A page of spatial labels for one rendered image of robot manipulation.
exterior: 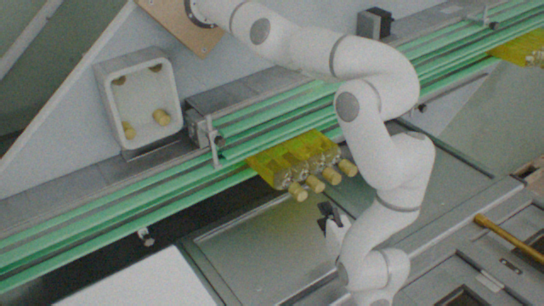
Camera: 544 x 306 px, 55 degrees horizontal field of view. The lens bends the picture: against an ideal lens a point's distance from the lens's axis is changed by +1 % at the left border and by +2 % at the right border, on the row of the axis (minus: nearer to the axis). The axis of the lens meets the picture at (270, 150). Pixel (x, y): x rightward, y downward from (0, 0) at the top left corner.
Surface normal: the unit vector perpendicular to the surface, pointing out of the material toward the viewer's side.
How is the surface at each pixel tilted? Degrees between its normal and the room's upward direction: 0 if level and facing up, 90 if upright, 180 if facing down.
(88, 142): 0
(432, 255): 90
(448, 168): 90
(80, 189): 90
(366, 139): 74
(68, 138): 0
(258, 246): 90
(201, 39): 5
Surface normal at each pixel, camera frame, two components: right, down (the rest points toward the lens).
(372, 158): -0.61, 0.23
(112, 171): -0.06, -0.80
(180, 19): 0.59, 0.52
